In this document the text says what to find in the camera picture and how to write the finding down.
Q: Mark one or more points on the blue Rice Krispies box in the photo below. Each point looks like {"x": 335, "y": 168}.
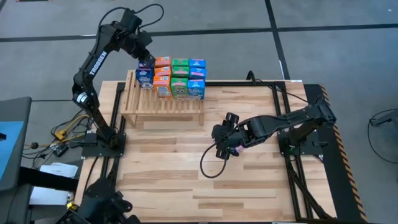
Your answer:
{"x": 197, "y": 63}
{"x": 196, "y": 90}
{"x": 198, "y": 73}

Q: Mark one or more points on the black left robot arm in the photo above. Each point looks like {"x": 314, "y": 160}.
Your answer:
{"x": 93, "y": 68}

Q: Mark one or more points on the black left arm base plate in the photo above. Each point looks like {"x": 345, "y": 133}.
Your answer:
{"x": 90, "y": 152}

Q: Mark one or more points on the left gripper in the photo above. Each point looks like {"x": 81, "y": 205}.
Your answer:
{"x": 138, "y": 42}

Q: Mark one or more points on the black articulated device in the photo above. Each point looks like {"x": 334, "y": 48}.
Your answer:
{"x": 99, "y": 202}

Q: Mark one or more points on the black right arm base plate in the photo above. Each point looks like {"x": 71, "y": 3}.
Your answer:
{"x": 311, "y": 151}

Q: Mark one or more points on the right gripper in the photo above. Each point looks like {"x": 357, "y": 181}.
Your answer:
{"x": 230, "y": 132}

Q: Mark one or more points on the black power adapter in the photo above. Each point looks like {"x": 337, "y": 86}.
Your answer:
{"x": 60, "y": 151}

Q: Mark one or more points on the black ball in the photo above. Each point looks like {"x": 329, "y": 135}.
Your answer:
{"x": 34, "y": 145}

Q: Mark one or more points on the black aluminium frame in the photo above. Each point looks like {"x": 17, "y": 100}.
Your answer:
{"x": 233, "y": 83}

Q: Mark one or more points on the blue panel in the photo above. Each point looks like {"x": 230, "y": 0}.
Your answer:
{"x": 11, "y": 149}

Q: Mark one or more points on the grey desk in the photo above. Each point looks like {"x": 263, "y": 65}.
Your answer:
{"x": 15, "y": 109}

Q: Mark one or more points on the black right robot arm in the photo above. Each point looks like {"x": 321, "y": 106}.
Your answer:
{"x": 289, "y": 121}

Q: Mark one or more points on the white paper sheet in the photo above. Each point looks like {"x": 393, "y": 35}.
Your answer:
{"x": 46, "y": 196}
{"x": 59, "y": 169}

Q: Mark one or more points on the wooden slatted shelf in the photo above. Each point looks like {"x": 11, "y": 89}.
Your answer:
{"x": 146, "y": 102}

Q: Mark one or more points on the black desk foot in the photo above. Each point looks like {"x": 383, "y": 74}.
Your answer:
{"x": 46, "y": 180}

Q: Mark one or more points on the black mat with hazard stripes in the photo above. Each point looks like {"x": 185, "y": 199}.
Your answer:
{"x": 335, "y": 186}

